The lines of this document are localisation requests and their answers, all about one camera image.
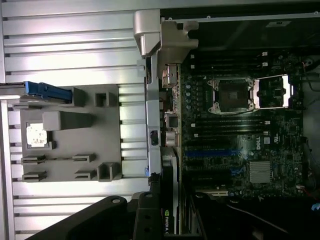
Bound white expansion slot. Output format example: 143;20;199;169
196;190;229;198

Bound RAM slot white latches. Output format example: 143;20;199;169
190;61;269;70
193;130;270;139
190;51;269;60
190;120;271;129

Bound RAM slot black latches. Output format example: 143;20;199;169
196;126;266;134
194;67;263;75
196;117;266;125

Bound silver chipset heatsink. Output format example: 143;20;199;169
249;161;273;184

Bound grey parts rack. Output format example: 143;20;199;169
21;84;123;183

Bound silver CPU chip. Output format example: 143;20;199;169
25;122;48;148

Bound green Dell motherboard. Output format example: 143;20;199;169
172;49;305;199

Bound black open PC case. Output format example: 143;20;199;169
144;8;320;240

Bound metal locking lever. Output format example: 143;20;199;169
253;105;305;111
252;74;289;81

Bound metal disk bay cage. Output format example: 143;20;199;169
301;74;320;196

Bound silver socket cover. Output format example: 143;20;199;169
251;74;294;110

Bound wire bundle white connector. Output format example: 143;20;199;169
296;183;320;200

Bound CPU socket with metal frame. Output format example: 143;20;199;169
208;77;256;115

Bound grey wire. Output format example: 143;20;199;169
301;72;320;108

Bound red and black wire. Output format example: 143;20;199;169
301;59;314;74

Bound grey case handle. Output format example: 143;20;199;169
133;9;161;60

